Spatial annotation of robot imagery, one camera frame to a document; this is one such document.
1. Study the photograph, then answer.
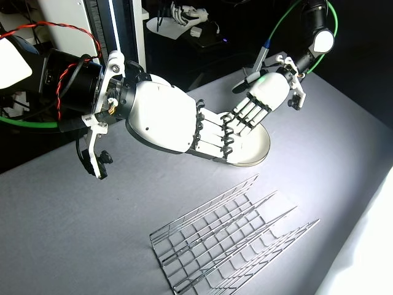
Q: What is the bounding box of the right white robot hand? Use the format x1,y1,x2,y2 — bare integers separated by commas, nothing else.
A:
125,73,237,167

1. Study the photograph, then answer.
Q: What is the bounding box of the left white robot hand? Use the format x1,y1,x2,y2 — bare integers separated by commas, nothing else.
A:
220,71,292,138

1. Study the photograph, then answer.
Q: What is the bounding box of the flat black device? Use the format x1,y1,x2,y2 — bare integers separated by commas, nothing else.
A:
187,24,230,49

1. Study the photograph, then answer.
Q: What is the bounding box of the white paper sheet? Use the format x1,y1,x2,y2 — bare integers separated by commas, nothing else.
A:
146,15,187,41

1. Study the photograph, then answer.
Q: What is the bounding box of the spare white robot hand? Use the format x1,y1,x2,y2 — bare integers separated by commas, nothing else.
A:
170,0,209,28

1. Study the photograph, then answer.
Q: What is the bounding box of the white robot torso column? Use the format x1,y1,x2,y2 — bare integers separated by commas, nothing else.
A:
36,0,147,71

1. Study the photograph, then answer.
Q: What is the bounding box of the green cable with grey sleeve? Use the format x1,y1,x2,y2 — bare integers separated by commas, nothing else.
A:
251,0,340,83

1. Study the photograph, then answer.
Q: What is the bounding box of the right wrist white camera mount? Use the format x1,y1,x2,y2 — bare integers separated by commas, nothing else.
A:
81,50,126,181

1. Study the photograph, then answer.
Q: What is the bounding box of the thick green cable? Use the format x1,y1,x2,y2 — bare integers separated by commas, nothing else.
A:
0,116,61,130

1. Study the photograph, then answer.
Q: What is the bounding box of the chrome wire dish rack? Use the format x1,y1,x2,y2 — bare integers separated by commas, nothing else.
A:
149,173,321,293

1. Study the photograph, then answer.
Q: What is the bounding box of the red black twisted wire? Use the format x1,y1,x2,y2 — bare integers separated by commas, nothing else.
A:
0,21,104,120

